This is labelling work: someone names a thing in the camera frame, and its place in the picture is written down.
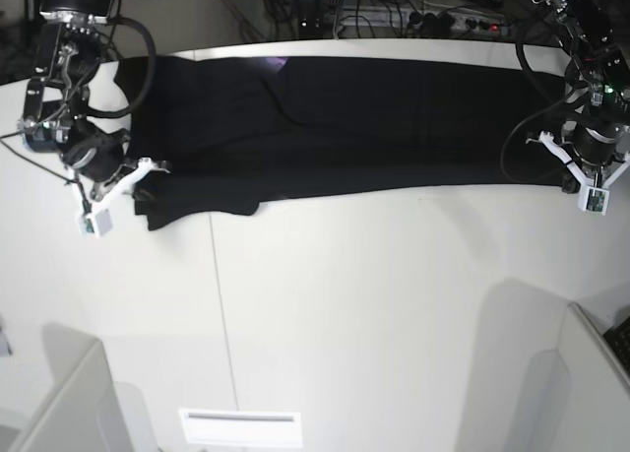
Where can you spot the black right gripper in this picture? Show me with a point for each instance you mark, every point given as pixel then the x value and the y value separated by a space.
pixel 95 154

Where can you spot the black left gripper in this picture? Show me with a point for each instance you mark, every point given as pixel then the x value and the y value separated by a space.
pixel 596 145

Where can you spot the black T-shirt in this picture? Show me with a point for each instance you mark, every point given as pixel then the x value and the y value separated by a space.
pixel 240 132

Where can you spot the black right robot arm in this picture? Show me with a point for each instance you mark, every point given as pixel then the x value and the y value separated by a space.
pixel 56 109

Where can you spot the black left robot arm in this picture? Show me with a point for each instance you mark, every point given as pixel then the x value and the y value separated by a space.
pixel 601 113

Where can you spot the black keyboard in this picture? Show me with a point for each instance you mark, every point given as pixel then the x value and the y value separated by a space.
pixel 618 340

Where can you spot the white partition panel right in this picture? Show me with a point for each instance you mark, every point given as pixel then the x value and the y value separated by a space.
pixel 575 397

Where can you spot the white partition panel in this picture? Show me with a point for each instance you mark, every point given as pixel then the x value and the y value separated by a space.
pixel 575 397
pixel 86 410

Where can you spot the grey power strip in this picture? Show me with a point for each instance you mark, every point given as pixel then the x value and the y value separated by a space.
pixel 397 20

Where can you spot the white partition panel left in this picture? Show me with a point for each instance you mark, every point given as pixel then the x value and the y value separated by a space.
pixel 86 410

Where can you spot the white label plate on table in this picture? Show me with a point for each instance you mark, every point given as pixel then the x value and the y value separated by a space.
pixel 242 429

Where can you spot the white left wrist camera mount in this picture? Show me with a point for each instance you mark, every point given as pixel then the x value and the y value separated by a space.
pixel 594 184

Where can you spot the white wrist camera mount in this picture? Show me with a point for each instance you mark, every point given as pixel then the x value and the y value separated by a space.
pixel 594 184
pixel 93 216

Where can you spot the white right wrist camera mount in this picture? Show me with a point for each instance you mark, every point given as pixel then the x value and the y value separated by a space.
pixel 93 216

